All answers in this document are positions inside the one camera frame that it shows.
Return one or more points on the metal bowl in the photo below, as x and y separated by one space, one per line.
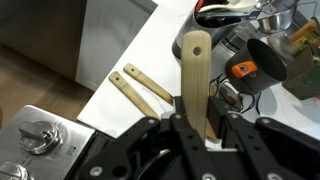
276 18

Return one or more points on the dark grey cooking pot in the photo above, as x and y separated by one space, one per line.
156 165

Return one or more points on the wide wooden spatula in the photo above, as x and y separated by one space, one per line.
196 76

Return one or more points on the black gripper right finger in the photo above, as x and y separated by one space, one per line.
266 150

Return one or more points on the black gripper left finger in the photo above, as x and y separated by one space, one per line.
186 150

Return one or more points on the silver stove knob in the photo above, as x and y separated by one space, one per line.
13 171
40 136

